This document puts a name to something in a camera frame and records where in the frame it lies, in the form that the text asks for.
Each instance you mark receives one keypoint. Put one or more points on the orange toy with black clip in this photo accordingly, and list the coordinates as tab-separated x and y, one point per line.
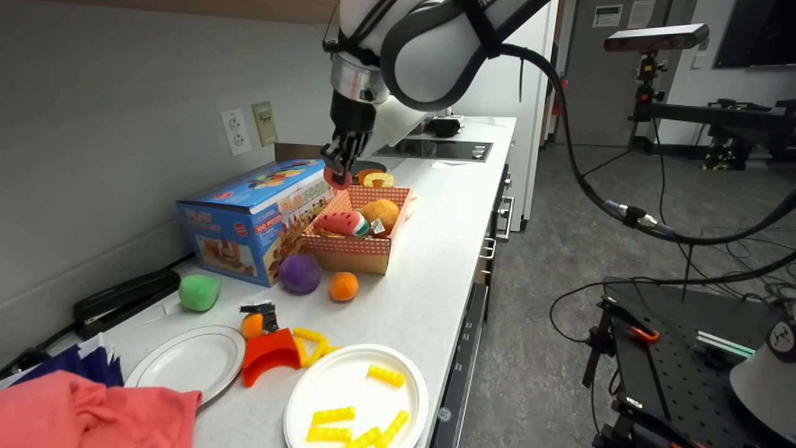
259	319

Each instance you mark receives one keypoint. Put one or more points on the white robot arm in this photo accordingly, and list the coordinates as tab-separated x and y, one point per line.
420	54

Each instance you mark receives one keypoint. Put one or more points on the lemon slice plush toy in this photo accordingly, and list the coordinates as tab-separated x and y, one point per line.
379	180

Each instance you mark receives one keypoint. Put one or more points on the green plush ball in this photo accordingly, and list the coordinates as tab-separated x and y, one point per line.
196	293

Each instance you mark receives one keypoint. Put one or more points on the white plate with yellow blocks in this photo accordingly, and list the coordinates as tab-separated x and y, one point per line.
358	397

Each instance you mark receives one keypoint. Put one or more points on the beige wall switch plate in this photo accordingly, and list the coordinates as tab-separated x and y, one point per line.
263	122

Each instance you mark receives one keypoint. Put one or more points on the checkered orange basket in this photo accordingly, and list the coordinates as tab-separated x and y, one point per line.
361	256

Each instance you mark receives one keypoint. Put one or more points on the empty white plate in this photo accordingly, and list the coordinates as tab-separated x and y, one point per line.
203	360

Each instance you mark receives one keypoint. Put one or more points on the black perforated cart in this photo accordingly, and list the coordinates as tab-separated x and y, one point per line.
695	370

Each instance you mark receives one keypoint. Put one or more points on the purple plush ball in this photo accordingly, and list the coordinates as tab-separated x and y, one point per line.
299	274

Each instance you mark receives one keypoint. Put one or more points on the blue toy food box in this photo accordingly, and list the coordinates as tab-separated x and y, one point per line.
248	226

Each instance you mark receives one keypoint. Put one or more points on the white wall outlet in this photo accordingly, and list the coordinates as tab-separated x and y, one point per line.
233	126

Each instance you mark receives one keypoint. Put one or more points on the small orange plush ball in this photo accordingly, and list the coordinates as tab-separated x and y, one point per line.
344	287

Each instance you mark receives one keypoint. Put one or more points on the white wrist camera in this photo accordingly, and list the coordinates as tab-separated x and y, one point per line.
393	122

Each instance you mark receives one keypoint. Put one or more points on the red plush ball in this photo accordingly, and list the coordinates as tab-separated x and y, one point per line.
335	180

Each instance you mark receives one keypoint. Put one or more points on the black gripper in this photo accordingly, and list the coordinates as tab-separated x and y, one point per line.
350	130

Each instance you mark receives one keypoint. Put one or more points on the orange pineapple plush toy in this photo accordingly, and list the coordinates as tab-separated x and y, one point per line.
380	211

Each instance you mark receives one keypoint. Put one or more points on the watermelon slice plush toy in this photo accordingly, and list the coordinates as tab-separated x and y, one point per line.
342	226

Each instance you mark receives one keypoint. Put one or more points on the blue purple cloth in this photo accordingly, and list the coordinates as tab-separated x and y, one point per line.
97	366

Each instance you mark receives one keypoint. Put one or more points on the pink red cloth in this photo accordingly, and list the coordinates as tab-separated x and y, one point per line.
70	412

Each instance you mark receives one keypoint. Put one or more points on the black stapler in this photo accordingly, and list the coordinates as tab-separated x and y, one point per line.
120	303

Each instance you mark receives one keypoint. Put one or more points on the red fries holder toy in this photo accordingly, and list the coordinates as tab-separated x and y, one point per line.
269	353

